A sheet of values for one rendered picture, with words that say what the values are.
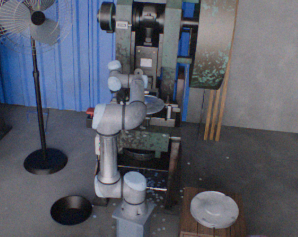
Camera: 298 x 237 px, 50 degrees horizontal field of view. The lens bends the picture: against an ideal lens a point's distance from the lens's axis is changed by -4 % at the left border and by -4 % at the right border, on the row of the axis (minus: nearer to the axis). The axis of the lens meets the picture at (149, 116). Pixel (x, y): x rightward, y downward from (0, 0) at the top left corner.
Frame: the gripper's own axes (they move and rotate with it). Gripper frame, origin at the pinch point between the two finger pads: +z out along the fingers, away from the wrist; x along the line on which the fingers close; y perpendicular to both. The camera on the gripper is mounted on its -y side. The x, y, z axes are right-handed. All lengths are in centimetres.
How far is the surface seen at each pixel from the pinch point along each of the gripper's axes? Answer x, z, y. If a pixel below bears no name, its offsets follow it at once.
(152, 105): 16.7, 6.6, 5.5
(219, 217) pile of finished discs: -4, 43, 77
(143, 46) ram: 27.7, -30.0, -4.5
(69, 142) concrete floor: -19, 78, -98
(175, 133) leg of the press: 17.3, 22.2, 23.7
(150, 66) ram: 26.5, -16.6, -0.5
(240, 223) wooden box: 3, 48, 88
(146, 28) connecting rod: 33, -40, -5
